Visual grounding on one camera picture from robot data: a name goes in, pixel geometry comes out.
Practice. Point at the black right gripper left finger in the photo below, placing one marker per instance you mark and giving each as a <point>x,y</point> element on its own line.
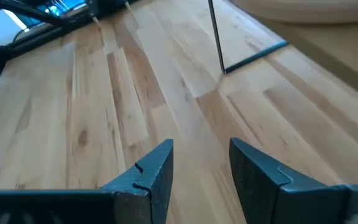
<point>151,186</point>

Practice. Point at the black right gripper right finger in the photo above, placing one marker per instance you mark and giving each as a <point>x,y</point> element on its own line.
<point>259,193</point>

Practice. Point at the wooden shelf with black frame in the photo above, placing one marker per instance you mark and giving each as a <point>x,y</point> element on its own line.
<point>337,53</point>

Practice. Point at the black aluminium table frame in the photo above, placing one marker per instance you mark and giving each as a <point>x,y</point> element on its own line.
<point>42,38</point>

